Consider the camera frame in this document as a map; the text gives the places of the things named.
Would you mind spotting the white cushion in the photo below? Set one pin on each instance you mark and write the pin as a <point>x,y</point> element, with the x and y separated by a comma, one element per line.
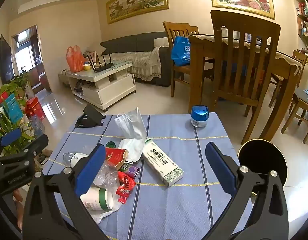
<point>161,42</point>

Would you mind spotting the red carton box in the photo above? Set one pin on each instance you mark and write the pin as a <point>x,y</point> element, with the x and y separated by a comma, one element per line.
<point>116,156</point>

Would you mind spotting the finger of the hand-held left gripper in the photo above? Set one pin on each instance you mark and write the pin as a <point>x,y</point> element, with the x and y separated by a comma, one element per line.
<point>11,135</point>
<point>33,145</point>

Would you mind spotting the white face mask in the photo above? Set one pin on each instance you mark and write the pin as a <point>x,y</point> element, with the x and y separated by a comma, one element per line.
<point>133,127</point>

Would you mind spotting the white green medicine box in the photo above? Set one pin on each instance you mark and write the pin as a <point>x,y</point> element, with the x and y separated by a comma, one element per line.
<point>161,162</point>

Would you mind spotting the blue shopping bag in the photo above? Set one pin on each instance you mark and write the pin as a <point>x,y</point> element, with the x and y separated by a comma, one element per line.
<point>180,51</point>

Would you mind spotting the orange plastic bag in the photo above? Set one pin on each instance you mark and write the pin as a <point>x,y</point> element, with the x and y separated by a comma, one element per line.
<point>75,60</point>

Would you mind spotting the wooden dining table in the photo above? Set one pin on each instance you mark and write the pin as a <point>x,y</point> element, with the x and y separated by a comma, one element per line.
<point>284,85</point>

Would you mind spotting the white coffee table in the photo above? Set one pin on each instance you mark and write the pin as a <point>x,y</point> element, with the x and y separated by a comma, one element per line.
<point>103,92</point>

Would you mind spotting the blue lid jar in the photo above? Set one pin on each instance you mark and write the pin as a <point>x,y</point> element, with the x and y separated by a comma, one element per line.
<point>199,113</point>

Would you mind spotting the gold rimmed patterned trash bin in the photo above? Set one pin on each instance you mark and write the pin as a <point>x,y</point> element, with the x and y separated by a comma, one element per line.
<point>259,160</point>

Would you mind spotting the purple small container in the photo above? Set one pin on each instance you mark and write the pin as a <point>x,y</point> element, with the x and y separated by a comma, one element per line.
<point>131,171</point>

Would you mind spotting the framed horse painting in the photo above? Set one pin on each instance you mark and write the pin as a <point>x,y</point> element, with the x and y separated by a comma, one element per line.
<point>136,2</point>

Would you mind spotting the black television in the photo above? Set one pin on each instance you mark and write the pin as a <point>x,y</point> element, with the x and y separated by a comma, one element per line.
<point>6,62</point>

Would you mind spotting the teal gift box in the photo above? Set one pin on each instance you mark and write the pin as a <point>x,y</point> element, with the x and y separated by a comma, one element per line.
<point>12,107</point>

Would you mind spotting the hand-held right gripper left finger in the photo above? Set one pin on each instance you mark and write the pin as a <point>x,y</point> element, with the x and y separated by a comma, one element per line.
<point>91,170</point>

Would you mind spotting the dark grey sofa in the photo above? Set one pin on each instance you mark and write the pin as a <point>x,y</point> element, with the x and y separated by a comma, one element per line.
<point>133,42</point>

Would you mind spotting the long leaf green plant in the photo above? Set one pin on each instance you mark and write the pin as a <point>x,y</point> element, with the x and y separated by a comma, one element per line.
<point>8,130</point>

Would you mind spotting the wooden dining chair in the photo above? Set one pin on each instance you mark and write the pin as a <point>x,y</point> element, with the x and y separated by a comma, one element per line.
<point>176,30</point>
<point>244,42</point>
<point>301,105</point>
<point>299,57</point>

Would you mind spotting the person's left hand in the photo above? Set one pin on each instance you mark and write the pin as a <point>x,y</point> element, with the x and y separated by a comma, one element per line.
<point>18,205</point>

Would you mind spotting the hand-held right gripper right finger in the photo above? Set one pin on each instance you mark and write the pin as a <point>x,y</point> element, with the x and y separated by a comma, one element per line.
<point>219,167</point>

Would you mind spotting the red gift box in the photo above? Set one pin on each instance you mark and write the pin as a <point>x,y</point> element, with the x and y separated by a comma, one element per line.
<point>35,108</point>

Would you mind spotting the red snack wrapper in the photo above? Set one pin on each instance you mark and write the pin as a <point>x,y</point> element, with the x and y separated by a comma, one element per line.
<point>125,183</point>

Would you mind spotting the cream lace table cover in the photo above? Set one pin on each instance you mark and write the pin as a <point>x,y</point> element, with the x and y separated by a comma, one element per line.
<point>286,58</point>

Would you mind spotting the black phone stand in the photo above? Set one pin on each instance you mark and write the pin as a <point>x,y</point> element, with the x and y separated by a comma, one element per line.
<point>90,115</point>

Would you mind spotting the green potted plant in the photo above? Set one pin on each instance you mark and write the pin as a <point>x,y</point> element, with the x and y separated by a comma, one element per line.
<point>16,85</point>

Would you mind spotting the wall shelf with books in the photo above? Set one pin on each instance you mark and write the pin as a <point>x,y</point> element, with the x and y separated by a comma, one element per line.
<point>303,27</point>

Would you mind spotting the black router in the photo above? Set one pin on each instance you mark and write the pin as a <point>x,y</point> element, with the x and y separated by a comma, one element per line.
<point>103,67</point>

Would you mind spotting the white green paper canister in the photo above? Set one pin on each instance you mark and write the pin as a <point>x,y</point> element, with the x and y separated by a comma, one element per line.
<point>93,200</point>

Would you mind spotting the clear plastic bottle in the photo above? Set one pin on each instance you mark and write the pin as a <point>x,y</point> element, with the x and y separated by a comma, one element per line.
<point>107,175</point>

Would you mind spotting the yellow cup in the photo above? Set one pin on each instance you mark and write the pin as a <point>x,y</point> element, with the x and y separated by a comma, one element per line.
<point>86,67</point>

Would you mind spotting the green bottle cap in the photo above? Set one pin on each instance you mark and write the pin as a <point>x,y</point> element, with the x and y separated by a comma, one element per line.
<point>110,145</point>

